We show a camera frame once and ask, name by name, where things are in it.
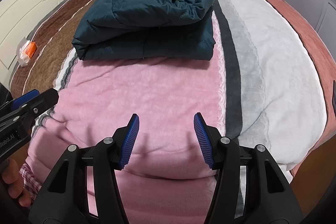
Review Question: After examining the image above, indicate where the teal puffer jacket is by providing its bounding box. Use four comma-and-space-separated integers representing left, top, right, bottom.
72, 0, 215, 61

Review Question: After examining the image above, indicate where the brown fleece blanket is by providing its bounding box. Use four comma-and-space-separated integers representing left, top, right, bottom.
10, 0, 95, 98

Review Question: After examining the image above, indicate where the orange white tissue pack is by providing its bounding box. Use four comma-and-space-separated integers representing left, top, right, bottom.
16, 38, 37, 67

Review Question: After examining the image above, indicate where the terracotta bed sheet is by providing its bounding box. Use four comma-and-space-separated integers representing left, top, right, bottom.
180, 0, 336, 180

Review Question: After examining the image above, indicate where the pink plaid clothing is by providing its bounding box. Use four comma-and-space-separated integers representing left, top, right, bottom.
19, 162, 42, 201

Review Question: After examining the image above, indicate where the cream bed headboard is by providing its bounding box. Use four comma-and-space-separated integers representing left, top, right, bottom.
0, 0, 63, 89

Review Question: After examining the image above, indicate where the person left hand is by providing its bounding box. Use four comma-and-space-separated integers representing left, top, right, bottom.
1, 159, 31, 207

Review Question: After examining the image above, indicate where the pink grey white blanket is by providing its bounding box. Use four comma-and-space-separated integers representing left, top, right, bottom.
26, 0, 329, 222

